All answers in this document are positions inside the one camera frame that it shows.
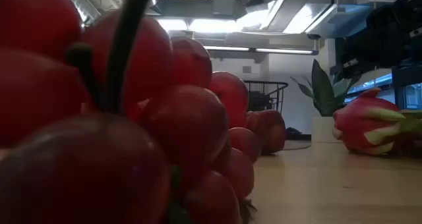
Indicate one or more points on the white plant pot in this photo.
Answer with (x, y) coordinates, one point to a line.
(323, 130)

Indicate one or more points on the green leafy plant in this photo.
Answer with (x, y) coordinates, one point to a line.
(321, 92)

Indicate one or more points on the rectangular silver ventilation duct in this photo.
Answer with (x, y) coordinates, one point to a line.
(346, 16)

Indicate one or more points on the red grape bunch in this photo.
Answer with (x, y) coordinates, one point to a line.
(184, 125)

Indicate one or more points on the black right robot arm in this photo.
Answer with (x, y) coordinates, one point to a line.
(405, 16)

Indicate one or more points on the pink dragon fruit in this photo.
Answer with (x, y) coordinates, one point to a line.
(359, 125)

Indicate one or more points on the small black background object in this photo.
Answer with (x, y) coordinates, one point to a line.
(296, 135)

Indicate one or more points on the long ceiling light strip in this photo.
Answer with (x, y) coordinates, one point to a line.
(283, 51)

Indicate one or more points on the round silver ventilation duct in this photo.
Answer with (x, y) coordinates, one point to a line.
(80, 5)

